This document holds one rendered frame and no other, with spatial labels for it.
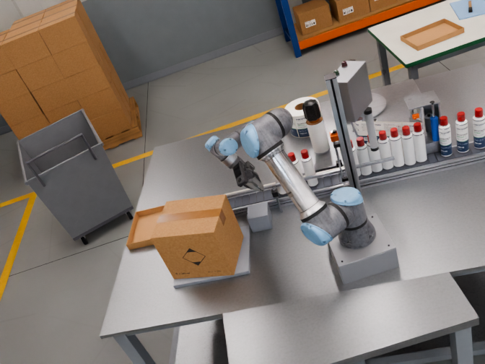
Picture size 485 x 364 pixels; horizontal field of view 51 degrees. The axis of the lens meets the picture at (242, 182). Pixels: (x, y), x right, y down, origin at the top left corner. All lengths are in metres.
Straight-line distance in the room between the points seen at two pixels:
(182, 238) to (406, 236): 0.94
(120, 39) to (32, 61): 1.68
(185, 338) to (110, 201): 1.60
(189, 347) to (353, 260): 1.25
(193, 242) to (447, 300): 1.01
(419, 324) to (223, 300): 0.80
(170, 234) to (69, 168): 1.93
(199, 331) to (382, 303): 1.28
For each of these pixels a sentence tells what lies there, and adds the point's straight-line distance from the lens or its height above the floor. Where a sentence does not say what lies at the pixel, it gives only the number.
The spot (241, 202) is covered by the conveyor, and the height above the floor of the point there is 0.88.
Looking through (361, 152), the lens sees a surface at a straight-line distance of 2.40.
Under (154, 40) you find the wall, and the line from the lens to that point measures 6.64.
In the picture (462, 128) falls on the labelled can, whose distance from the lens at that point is 2.47.
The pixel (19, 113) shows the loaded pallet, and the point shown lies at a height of 0.74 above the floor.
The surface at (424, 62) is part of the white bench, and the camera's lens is 3.66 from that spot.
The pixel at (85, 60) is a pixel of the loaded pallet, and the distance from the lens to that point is 5.22.
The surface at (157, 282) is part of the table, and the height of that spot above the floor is 0.83.
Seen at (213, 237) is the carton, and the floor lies 1.09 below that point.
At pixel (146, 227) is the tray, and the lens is 2.77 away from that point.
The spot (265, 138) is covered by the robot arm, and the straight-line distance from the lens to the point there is 1.87.
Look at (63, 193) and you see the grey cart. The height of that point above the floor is 0.57.
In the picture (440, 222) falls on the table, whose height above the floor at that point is 0.83.
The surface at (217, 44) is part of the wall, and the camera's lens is 6.69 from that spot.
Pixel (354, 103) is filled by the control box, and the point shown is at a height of 1.37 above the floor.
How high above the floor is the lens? 2.42
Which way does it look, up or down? 35 degrees down
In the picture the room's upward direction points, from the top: 21 degrees counter-clockwise
